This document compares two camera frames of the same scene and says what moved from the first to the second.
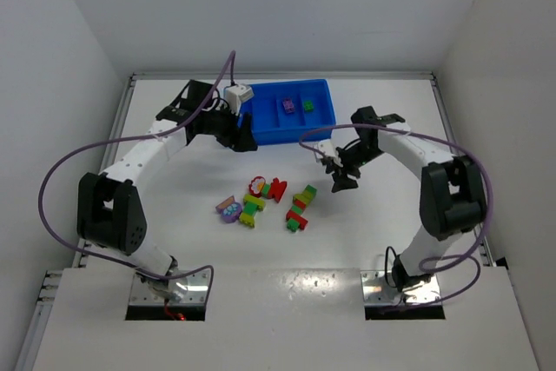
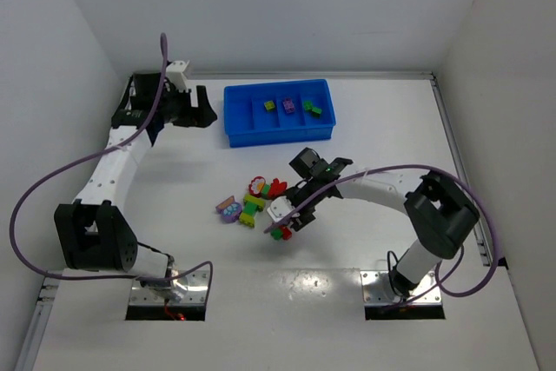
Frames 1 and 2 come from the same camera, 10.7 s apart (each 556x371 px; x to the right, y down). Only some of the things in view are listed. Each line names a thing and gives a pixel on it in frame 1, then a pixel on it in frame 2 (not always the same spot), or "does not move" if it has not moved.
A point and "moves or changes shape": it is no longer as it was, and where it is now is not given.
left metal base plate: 197,286 does not move
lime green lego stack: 251,205 does not move
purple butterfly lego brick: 288,105 does not move
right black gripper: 340,169 -> 298,204
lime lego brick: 306,196 moves or changes shape
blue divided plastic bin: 281,112 does not move
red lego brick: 301,221 moves or changes shape
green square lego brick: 312,189 moves or changes shape
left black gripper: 236,130 -> 185,107
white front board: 279,319 does not move
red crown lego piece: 276,189 does not move
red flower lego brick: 256,185 does not move
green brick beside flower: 265,190 does not move
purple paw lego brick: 229,209 does not move
